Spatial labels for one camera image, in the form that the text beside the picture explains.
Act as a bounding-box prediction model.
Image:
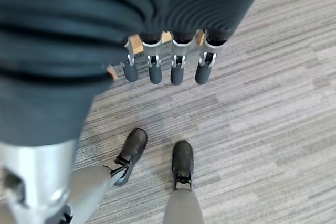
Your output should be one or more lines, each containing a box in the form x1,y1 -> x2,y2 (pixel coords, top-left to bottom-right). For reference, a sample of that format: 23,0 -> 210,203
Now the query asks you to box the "robot right dark foot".
171,140 -> 195,192

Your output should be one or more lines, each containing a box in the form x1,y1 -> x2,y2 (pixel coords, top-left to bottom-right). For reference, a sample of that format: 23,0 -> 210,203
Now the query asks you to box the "robot left dark foot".
112,127 -> 149,187

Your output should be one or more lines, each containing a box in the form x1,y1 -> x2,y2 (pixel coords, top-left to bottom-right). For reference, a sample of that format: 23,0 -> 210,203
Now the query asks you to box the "robot right silver leg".
162,188 -> 204,224

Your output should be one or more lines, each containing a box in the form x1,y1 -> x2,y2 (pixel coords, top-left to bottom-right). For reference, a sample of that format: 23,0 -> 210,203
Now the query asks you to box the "robot left silver leg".
68,165 -> 112,224

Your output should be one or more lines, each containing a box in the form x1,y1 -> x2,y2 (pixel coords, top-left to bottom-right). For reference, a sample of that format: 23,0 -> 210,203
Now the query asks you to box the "right robot hand black cloth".
0,0 -> 272,224

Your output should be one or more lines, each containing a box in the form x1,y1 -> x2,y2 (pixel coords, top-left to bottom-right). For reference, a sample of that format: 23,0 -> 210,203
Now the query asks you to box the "robot dark foot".
171,140 -> 195,192
112,127 -> 149,187

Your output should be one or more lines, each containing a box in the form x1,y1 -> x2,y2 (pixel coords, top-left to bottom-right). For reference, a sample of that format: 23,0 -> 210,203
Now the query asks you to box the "robot silver leg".
162,188 -> 204,224
68,165 -> 112,224

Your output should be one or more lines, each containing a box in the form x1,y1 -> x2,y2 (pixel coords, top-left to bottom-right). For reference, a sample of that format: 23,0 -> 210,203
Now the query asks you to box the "light wooden furniture piece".
106,29 -> 206,81

